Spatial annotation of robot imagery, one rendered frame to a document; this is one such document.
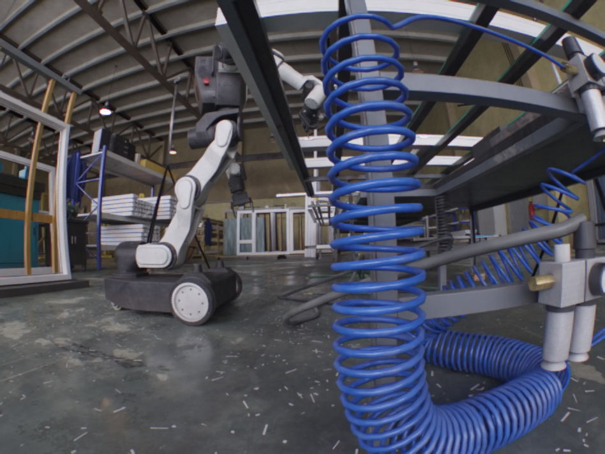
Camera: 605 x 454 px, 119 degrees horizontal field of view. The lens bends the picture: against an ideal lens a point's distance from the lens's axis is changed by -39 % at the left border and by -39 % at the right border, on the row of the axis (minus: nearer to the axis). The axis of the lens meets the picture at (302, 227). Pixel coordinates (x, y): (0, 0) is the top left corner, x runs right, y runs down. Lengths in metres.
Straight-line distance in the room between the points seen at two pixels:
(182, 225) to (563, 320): 1.42
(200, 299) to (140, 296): 0.32
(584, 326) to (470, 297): 0.20
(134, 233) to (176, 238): 4.01
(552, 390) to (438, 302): 0.25
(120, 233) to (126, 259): 4.10
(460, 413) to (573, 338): 0.21
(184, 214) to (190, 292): 0.41
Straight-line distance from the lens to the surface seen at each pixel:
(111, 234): 5.84
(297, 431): 0.52
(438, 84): 0.47
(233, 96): 1.53
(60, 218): 2.79
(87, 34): 13.10
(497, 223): 10.72
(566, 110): 0.62
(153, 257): 1.47
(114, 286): 1.52
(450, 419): 0.38
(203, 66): 1.63
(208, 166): 1.46
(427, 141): 1.77
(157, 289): 1.33
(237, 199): 1.64
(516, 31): 0.95
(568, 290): 0.43
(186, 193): 1.41
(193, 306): 1.21
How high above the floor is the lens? 0.31
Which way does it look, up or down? 4 degrees up
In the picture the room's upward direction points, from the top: 2 degrees counter-clockwise
